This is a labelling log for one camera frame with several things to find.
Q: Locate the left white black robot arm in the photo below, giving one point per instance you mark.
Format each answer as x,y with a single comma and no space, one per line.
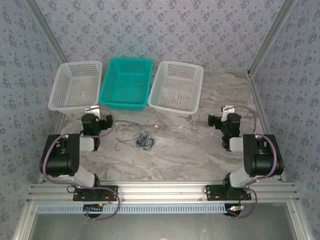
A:
60,160

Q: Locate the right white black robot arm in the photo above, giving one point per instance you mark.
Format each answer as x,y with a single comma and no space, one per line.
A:
262,160

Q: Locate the teal plastic mesh basket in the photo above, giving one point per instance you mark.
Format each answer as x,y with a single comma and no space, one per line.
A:
125,85

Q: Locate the white plastic mesh basket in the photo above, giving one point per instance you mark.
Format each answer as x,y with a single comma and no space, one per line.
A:
75,85
175,87

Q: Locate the black controller board with LED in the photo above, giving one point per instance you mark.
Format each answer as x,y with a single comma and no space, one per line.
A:
92,208
235,208

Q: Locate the grey metal panel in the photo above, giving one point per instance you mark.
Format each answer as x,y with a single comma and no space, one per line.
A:
162,227

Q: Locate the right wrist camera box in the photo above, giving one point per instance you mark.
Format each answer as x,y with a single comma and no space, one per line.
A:
226,110

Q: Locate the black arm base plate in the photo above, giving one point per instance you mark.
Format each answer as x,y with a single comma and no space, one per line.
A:
212,193
82,195

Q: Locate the aluminium mounting rail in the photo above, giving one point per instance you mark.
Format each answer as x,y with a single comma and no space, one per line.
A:
162,191

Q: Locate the aluminium upright post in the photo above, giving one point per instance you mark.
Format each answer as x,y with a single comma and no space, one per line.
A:
273,32
46,27

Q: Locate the aluminium frame leg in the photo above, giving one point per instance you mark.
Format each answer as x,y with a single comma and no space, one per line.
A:
297,222
25,222

